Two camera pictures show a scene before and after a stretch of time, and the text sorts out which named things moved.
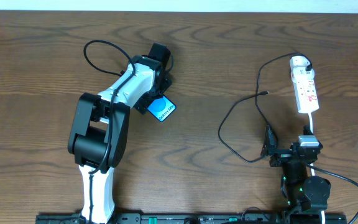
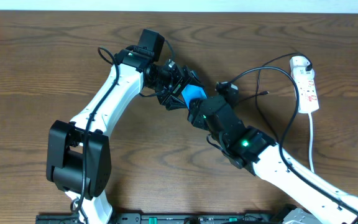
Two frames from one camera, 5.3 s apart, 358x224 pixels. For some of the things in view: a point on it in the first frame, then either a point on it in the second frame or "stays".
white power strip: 306,95 stays
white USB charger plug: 298,65 stays
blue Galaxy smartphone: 161,107 -> 191,92
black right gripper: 285,155 -> 202,111
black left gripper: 148,104 -> 175,90
